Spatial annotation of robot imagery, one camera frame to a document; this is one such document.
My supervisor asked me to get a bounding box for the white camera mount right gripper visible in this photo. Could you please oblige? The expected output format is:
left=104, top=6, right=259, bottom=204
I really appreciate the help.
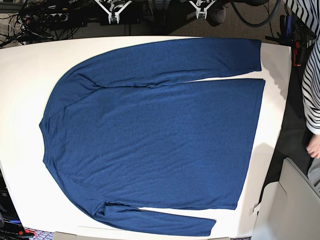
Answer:
left=94, top=0, right=133, bottom=25

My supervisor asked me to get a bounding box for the red black clamp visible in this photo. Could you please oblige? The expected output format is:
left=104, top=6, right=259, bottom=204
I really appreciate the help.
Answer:
left=292, top=40, right=302, bottom=67

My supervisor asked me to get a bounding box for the person in striped shirt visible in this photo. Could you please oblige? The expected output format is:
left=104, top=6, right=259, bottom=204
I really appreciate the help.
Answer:
left=284, top=0, right=320, bottom=136

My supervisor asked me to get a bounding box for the white camera mount gripper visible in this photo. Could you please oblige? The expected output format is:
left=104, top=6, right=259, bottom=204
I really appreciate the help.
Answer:
left=188, top=0, right=216, bottom=19
left=94, top=0, right=133, bottom=25

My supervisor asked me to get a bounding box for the person's bare hand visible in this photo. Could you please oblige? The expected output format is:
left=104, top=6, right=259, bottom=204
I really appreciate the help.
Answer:
left=306, top=134, right=320, bottom=159

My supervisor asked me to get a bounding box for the blue long-sleeve T-shirt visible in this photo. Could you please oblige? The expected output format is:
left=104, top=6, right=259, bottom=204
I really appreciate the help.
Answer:
left=39, top=38, right=265, bottom=237

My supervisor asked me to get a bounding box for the beige plastic bin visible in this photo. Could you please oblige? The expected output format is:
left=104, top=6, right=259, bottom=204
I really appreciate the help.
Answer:
left=251, top=158, right=320, bottom=240

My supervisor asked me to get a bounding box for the dark hose loop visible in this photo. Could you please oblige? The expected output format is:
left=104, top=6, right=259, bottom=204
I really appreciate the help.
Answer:
left=232, top=0, right=282, bottom=28

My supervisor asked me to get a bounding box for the black box with labels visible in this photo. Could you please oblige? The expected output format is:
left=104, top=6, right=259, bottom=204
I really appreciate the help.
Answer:
left=0, top=173, right=23, bottom=240

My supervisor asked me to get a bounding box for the white power strip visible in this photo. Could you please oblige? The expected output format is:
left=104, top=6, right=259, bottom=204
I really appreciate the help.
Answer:
left=45, top=13, right=69, bottom=22

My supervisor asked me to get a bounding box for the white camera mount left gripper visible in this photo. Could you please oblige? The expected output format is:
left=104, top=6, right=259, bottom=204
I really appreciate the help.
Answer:
left=188, top=0, right=216, bottom=19

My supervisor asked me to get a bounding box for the blue handled tool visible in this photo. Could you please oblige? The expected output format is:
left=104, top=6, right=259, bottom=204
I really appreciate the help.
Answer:
left=284, top=15, right=292, bottom=41

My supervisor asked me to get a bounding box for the red handled tool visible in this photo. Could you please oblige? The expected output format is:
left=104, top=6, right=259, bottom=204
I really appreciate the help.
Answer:
left=18, top=229, right=37, bottom=238

